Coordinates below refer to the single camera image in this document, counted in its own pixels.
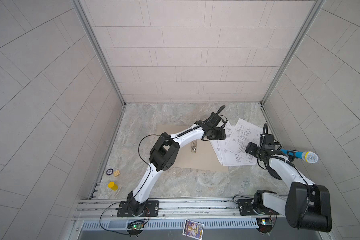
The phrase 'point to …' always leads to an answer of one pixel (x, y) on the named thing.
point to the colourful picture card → (193, 229)
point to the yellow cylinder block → (111, 185)
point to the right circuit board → (264, 225)
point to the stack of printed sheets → (231, 151)
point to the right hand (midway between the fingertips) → (250, 148)
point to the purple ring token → (111, 173)
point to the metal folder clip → (194, 146)
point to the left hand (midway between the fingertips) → (228, 135)
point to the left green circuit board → (135, 225)
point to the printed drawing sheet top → (244, 133)
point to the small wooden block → (116, 173)
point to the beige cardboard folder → (199, 154)
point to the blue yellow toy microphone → (307, 156)
